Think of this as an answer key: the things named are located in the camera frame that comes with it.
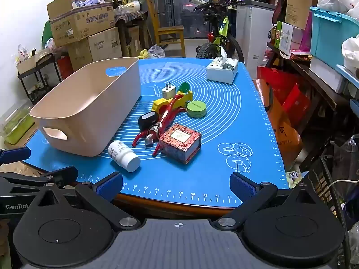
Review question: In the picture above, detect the wooden chair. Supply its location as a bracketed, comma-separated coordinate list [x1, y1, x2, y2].
[146, 0, 186, 58]

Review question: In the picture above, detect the white charger plug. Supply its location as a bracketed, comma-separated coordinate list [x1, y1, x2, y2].
[161, 82, 177, 100]

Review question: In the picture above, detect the black metal cart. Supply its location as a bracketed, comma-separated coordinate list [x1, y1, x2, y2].
[17, 49, 63, 104]

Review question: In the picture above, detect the red hero figure toy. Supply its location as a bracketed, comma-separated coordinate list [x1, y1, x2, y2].
[132, 92, 187, 157]

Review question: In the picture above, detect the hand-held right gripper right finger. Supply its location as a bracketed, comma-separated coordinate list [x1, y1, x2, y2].
[212, 172, 327, 228]

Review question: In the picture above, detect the blue silicone baking mat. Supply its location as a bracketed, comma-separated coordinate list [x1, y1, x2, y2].
[22, 57, 289, 209]

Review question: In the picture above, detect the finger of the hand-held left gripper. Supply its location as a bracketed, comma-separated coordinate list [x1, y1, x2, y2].
[0, 166, 79, 195]
[0, 146, 31, 164]

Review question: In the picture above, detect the clear plastic bag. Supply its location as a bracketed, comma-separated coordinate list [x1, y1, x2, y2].
[147, 45, 166, 59]

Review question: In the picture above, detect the tall brown cardboard box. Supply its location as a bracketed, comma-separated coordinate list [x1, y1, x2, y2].
[285, 0, 319, 30]

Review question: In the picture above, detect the red paper bag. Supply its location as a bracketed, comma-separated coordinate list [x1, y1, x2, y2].
[256, 67, 312, 118]

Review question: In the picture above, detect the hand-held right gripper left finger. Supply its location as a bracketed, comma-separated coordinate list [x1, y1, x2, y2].
[26, 171, 141, 230]

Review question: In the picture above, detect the green lidded lunch box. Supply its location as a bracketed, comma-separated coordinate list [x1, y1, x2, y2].
[0, 105, 35, 146]

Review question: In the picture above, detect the turquoise storage bin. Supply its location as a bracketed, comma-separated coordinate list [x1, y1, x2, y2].
[309, 6, 359, 66]

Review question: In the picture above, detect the green bag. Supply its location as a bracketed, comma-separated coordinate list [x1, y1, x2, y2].
[42, 21, 54, 49]

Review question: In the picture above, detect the white pill bottle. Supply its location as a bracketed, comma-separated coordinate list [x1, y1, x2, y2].
[108, 140, 141, 173]

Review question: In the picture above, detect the green white product box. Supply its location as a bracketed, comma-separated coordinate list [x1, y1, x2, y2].
[273, 21, 303, 55]

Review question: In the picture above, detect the white cable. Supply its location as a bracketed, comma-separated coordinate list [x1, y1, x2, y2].
[322, 178, 348, 199]

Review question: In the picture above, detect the orange paper bag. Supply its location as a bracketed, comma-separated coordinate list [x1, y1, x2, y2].
[254, 78, 303, 171]

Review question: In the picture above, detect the white refrigerator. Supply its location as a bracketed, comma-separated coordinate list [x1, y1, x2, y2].
[236, 0, 277, 75]

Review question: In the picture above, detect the white storage box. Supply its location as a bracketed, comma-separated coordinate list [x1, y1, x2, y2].
[309, 56, 347, 94]

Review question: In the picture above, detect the beige carrier box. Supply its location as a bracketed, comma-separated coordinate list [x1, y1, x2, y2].
[16, 49, 54, 75]

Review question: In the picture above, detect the beige plastic basket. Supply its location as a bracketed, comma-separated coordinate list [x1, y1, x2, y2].
[29, 57, 141, 157]

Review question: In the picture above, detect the white tissue box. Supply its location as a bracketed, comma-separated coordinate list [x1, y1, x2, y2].
[206, 46, 239, 85]

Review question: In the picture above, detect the green black bicycle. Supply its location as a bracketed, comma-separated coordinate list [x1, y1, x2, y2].
[195, 0, 244, 62]

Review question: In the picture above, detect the large brown cardboard box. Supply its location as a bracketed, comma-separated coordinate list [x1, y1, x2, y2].
[67, 26, 123, 72]

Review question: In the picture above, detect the green round tin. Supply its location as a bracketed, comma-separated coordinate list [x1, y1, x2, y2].
[186, 101, 207, 118]

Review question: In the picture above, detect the red patterned gift box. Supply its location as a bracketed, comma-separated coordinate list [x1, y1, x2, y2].
[158, 123, 202, 164]

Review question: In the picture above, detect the yellow plastic toy tool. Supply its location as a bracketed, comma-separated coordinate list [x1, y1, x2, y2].
[151, 90, 193, 115]

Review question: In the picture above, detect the black earbuds case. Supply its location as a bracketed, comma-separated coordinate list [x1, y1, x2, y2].
[138, 111, 160, 131]

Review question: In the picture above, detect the open printed cardboard box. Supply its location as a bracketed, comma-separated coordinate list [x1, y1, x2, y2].
[46, 0, 115, 48]

